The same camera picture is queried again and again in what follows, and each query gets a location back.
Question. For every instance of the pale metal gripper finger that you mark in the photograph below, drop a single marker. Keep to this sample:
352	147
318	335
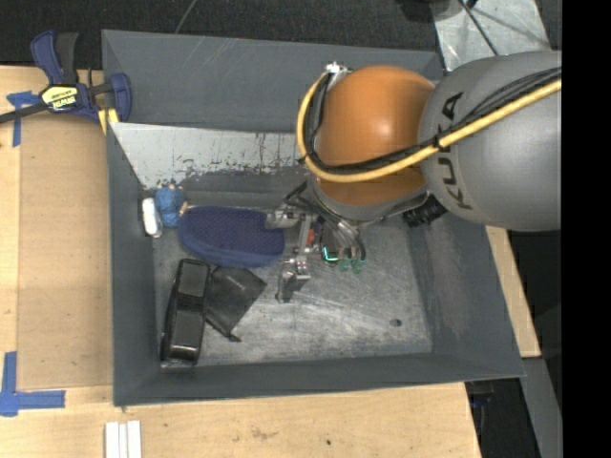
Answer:
292	277
286	219

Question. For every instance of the dark blue oval case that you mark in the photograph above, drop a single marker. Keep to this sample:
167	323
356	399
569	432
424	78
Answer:
229	236

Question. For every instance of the grey metal bin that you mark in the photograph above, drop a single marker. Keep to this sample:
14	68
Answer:
334	322

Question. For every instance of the glossy black long box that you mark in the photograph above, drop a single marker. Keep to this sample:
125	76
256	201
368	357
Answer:
185	313

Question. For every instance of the small white oblong thing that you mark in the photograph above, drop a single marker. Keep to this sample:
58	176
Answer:
152	217

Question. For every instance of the pale brown flat board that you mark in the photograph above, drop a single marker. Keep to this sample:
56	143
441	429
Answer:
62	256

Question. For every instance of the black cylinder on white bracket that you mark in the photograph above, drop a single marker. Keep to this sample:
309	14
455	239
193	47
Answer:
422	214

